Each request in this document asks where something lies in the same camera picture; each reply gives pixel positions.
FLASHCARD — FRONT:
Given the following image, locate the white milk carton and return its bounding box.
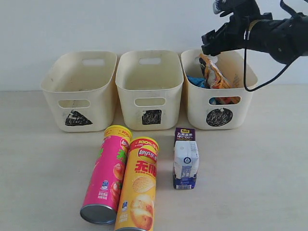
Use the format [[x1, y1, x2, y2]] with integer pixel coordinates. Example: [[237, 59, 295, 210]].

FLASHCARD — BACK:
[[173, 141, 199, 190]]

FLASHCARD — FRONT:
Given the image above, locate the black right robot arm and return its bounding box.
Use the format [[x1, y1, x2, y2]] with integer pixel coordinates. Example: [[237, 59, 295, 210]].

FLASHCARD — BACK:
[[202, 0, 308, 64]]

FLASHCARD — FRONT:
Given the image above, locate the cream bin triangle mark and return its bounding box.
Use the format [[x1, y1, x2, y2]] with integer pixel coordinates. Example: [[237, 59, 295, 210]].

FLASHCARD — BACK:
[[41, 51, 118, 132]]

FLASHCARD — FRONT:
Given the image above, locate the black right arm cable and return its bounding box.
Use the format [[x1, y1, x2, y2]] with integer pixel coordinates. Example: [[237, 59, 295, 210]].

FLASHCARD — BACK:
[[243, 0, 308, 92]]

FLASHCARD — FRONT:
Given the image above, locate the yellow chips can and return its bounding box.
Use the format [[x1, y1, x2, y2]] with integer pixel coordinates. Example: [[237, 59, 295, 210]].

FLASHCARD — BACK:
[[115, 137, 159, 231]]

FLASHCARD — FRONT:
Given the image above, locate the orange chips bag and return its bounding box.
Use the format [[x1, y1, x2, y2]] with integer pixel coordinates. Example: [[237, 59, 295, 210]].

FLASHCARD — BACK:
[[198, 53, 241, 105]]

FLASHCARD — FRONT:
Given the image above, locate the blue snack bag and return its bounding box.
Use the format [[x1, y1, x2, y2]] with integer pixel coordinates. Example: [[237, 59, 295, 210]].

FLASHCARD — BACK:
[[187, 75, 210, 89]]

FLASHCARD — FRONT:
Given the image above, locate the cream bin circle mark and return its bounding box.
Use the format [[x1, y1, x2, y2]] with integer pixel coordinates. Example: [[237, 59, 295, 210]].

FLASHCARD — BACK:
[[180, 49, 258, 130]]

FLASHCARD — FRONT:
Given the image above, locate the purple juice carton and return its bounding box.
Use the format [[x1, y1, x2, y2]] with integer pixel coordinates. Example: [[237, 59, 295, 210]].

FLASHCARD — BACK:
[[175, 127, 196, 141]]

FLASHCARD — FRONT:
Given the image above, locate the pink chips can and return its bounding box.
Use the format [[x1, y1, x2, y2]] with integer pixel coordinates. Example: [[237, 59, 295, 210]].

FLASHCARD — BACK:
[[80, 125, 132, 224]]

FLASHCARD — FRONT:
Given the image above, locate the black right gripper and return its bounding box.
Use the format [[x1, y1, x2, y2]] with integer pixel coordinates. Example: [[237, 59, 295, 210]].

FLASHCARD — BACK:
[[202, 0, 273, 56]]

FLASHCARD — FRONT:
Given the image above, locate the cream bin square mark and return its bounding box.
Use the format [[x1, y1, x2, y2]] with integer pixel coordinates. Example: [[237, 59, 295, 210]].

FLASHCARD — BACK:
[[115, 50, 184, 130]]

